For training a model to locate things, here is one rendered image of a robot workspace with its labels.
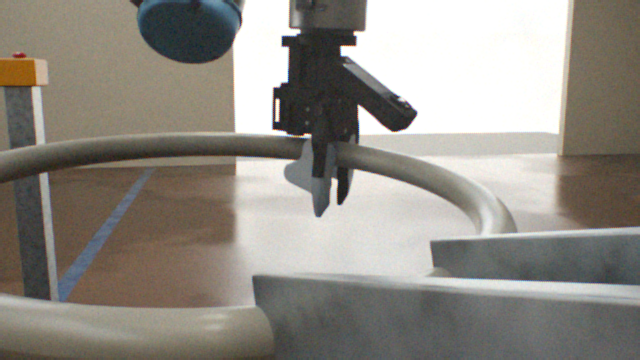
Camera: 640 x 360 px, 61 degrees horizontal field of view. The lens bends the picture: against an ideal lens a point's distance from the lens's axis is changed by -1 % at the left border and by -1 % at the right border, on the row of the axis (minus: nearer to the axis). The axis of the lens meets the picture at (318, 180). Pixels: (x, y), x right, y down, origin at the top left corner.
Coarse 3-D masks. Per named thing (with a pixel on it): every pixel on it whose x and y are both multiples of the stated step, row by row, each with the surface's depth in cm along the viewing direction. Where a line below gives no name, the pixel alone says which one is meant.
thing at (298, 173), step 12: (312, 156) 64; (288, 168) 66; (300, 168) 65; (324, 168) 63; (288, 180) 66; (300, 180) 65; (312, 180) 64; (324, 180) 63; (312, 192) 64; (324, 192) 64; (312, 204) 65; (324, 204) 65
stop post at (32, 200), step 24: (0, 72) 158; (24, 72) 159; (24, 96) 162; (24, 120) 164; (24, 144) 165; (24, 192) 167; (48, 192) 175; (24, 216) 169; (48, 216) 174; (24, 240) 170; (48, 240) 174; (24, 264) 171; (48, 264) 173; (24, 288) 172; (48, 288) 174
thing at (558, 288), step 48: (432, 240) 31; (480, 240) 28; (528, 240) 25; (576, 240) 23; (624, 240) 21; (288, 288) 22; (336, 288) 19; (384, 288) 17; (432, 288) 15; (480, 288) 14; (528, 288) 12; (576, 288) 12; (624, 288) 11; (288, 336) 23; (336, 336) 20; (384, 336) 17; (432, 336) 15; (480, 336) 14; (528, 336) 12; (576, 336) 11; (624, 336) 10
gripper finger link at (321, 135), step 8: (328, 112) 63; (320, 120) 62; (328, 120) 62; (320, 128) 61; (328, 128) 62; (312, 136) 62; (320, 136) 61; (328, 136) 62; (312, 144) 62; (320, 144) 61; (320, 152) 62; (320, 160) 62; (312, 168) 63; (320, 168) 62; (320, 176) 63
